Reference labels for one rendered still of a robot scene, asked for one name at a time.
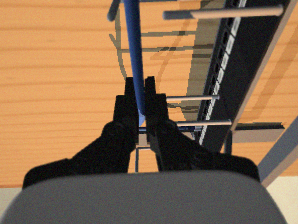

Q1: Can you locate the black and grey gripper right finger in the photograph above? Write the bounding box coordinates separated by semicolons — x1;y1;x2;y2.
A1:
144;76;260;182

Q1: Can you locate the blue cable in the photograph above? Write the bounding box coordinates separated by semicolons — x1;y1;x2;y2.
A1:
123;0;146;131

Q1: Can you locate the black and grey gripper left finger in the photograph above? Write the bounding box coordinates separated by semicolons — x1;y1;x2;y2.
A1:
22;77;139;190

